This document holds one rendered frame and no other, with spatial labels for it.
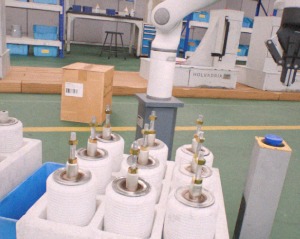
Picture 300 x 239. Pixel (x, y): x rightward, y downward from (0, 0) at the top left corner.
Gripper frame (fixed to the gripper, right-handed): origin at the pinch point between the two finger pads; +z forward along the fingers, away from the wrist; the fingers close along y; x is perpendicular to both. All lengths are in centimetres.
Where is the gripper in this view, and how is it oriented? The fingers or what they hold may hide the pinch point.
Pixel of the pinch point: (287, 77)
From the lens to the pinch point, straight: 73.1
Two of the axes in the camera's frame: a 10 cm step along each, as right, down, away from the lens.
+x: 1.6, -2.7, 9.5
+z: -1.0, 9.5, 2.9
